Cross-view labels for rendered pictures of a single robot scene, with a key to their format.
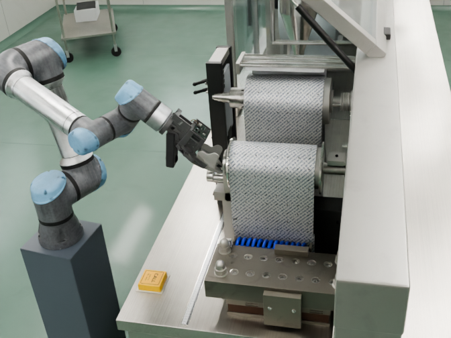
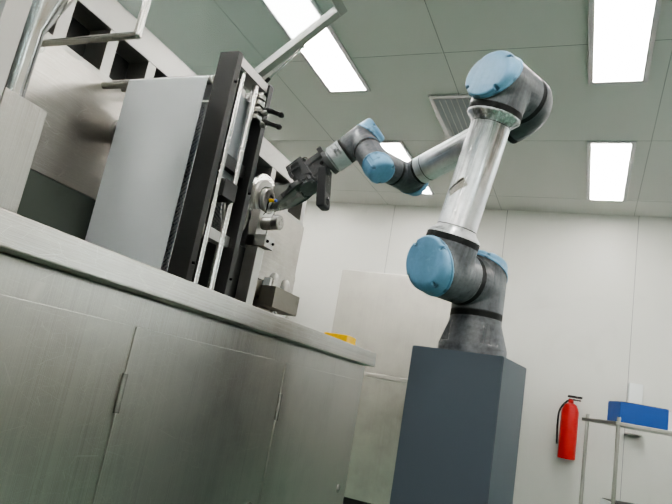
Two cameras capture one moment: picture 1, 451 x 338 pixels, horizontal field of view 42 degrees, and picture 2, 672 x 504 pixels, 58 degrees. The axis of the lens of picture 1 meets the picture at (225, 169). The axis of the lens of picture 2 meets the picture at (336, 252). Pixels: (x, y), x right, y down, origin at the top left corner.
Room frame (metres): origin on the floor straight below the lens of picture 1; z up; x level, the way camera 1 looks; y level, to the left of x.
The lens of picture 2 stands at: (3.01, 0.47, 0.78)
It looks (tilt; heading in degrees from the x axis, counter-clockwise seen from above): 13 degrees up; 189
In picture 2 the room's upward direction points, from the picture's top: 10 degrees clockwise
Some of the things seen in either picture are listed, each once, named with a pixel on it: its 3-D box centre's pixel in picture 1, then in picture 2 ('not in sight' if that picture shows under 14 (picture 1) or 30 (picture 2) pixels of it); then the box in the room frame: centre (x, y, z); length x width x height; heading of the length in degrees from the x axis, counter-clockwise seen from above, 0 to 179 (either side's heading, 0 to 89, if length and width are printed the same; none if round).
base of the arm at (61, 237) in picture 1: (58, 224); (473, 334); (1.63, 0.58, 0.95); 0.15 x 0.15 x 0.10
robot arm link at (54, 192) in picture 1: (52, 194); (478, 283); (1.63, 0.57, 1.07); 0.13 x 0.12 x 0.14; 140
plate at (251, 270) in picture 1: (281, 276); (229, 294); (1.23, -0.13, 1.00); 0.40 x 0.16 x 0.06; 75
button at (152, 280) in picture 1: (152, 280); (339, 339); (1.35, 0.24, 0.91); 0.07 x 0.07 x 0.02; 75
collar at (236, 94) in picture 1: (240, 98); not in sight; (1.69, -0.06, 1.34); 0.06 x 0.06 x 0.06; 75
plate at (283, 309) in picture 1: (282, 310); not in sight; (1.14, -0.12, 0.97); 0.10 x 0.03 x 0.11; 75
